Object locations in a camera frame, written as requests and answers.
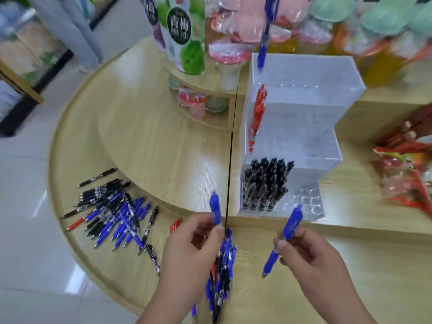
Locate person's right hand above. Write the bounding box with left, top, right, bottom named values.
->
left=272, top=225, right=351, bottom=301

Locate person's left hand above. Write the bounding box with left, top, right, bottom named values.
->
left=153, top=212, right=225, bottom=314

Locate black click pen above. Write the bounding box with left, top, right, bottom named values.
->
left=145, top=243, right=161, bottom=276

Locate pile of red blue pens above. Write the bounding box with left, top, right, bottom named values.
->
left=170, top=217, right=237, bottom=324

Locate blue click pen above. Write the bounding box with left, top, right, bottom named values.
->
left=209, top=189, right=223, bottom=227
left=261, top=204, right=303, bottom=279
left=256, top=0, right=281, bottom=71

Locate pile of blue black pens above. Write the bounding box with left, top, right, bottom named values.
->
left=60, top=167, right=159, bottom=257

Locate cluster of black pens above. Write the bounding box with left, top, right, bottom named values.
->
left=240, top=157, right=295, bottom=213

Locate clear tiered pen holder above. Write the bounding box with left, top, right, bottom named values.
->
left=238, top=53, right=367, bottom=222

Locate person's left forearm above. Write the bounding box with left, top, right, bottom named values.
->
left=135, top=300, right=189, bottom=324

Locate jelly cup display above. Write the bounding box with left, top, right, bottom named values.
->
left=211, top=9, right=432, bottom=88

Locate clear bag of red candies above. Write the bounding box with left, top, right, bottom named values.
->
left=373, top=144, right=432, bottom=218

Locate stack of red snack packets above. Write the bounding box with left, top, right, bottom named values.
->
left=374, top=104, right=432, bottom=149

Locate pale green jelly cup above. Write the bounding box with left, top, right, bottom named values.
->
left=204, top=96, right=230, bottom=113

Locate red lid pink jelly cup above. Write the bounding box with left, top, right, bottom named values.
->
left=177, top=86, right=210, bottom=120

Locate wooden round tier stand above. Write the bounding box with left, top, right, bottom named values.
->
left=162, top=57, right=239, bottom=131

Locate clear cup with red lid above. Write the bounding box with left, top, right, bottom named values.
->
left=208, top=38, right=254, bottom=91

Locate green jelly pouch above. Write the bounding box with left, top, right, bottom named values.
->
left=165, top=0, right=207, bottom=75

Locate light wooden board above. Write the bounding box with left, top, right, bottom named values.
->
left=0, top=59, right=45, bottom=105

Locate purple jelly pouch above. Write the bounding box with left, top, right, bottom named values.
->
left=139, top=0, right=168, bottom=53

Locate background store shelf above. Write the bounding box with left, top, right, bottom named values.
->
left=0, top=0, right=122, bottom=137

